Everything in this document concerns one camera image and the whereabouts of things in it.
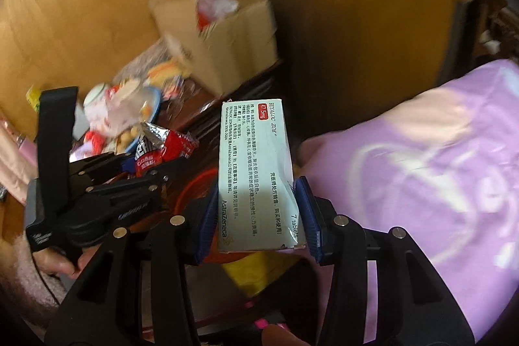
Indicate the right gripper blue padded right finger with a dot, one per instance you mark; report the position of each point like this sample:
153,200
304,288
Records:
414,305

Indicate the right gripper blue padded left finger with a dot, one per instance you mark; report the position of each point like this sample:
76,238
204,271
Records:
104,306

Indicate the white medicine box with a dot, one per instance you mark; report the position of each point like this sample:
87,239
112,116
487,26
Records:
257,204

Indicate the red mesh trash basket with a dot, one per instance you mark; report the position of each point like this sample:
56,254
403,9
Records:
197,188

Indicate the person's left hand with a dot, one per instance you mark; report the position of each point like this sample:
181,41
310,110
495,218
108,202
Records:
51,262

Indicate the blue plate of snacks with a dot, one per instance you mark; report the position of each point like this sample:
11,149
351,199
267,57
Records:
115,112

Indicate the yellow floor mat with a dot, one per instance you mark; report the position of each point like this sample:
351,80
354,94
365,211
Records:
254,273

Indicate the purple printed blanket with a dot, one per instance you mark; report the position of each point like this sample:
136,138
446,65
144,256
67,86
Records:
444,166

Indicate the dark wooden nightstand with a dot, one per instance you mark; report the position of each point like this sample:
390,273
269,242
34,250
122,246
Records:
200,116

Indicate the brown cardboard box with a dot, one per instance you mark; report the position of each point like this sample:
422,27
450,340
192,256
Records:
225,53

